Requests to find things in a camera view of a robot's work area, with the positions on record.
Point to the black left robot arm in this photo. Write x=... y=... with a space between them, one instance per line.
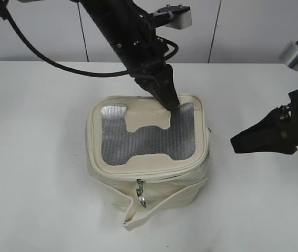
x=131 y=33

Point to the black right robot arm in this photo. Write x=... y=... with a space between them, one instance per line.
x=277 y=132

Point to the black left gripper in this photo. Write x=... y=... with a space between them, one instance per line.
x=146 y=62

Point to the cream fabric zipper bag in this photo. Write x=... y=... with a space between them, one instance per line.
x=130 y=138

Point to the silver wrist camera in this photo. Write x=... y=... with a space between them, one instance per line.
x=294 y=56
x=173 y=16

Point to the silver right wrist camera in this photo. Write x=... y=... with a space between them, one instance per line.
x=294 y=56

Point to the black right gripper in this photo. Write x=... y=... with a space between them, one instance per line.
x=277 y=132

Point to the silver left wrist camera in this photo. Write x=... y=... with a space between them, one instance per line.
x=173 y=16

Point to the silver zipper pull with ring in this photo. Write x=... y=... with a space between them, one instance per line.
x=140 y=195

